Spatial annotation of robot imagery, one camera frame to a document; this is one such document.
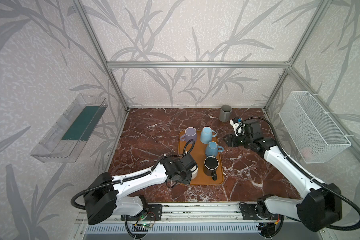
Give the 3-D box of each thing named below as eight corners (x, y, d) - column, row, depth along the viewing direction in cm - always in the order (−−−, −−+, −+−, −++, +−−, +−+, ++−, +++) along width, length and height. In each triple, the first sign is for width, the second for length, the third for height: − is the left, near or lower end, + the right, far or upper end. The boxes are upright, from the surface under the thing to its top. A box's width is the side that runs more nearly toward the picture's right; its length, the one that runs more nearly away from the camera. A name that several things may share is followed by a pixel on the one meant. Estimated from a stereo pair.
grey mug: (220, 125, 111) (222, 116, 103) (218, 113, 118) (220, 104, 110) (230, 125, 111) (233, 116, 103) (228, 113, 118) (230, 104, 110)
